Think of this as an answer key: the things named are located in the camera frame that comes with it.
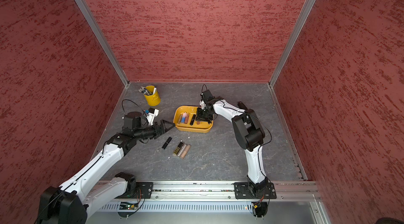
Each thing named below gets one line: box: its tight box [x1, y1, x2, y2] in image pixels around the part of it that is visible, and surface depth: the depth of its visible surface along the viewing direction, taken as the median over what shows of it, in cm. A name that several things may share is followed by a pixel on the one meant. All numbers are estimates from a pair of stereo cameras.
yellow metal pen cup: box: [143, 85, 161, 107], surface depth 105 cm
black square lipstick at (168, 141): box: [161, 136, 173, 150], surface depth 91 cm
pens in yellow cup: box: [137, 86, 157, 96], surface depth 96 cm
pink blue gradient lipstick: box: [180, 111, 188, 124], surface depth 100 cm
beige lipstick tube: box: [180, 144, 191, 159], surface depth 87 cm
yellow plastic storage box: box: [173, 105, 214, 134], surface depth 99 cm
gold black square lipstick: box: [173, 141, 184, 156], surface depth 87 cm
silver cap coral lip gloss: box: [184, 112, 190, 125], surface depth 101 cm
